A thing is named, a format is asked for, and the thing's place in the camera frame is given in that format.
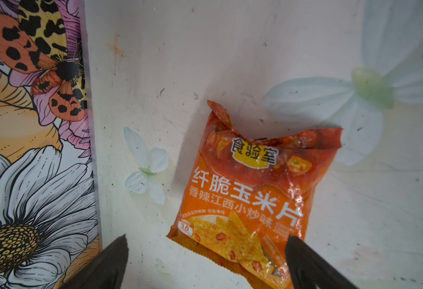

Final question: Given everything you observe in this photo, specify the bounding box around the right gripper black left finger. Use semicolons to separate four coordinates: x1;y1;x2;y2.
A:
61;235;129;289

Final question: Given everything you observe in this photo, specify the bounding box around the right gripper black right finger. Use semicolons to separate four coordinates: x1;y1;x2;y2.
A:
285;236;357;289

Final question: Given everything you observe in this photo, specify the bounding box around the orange red snack bag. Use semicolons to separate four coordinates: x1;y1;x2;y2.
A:
168;101;342;289

